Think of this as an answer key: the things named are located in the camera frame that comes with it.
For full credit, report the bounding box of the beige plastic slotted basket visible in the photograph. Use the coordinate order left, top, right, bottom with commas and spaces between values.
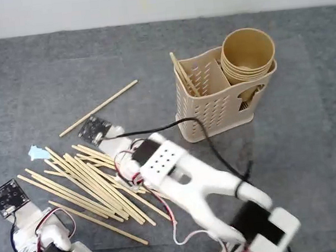
169, 41, 285, 145

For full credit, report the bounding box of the wooden chopstick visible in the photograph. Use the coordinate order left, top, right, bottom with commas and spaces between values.
169, 49, 202, 100
85, 154, 172, 229
74, 150, 117, 174
54, 79, 143, 138
16, 165, 125, 232
63, 146, 142, 228
44, 138, 146, 234
48, 191, 150, 252
71, 141, 116, 167
43, 167, 82, 185
43, 150, 157, 236
24, 158, 130, 229

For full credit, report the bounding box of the brown paper cup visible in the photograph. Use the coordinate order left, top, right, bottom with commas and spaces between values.
221, 58, 273, 82
220, 52, 275, 80
220, 25, 278, 74
223, 62, 274, 107
220, 47, 276, 77

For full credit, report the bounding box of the light blue paper scrap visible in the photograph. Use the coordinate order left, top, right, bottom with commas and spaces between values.
27, 143, 52, 162

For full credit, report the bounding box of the black cable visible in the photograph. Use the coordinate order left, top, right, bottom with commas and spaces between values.
101, 111, 255, 198

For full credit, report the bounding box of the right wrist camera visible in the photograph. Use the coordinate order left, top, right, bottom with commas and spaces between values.
76, 113, 115, 148

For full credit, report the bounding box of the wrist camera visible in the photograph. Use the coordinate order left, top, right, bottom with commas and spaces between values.
0, 176, 33, 219
76, 113, 115, 148

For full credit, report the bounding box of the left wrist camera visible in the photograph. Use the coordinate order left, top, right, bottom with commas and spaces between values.
0, 176, 33, 219

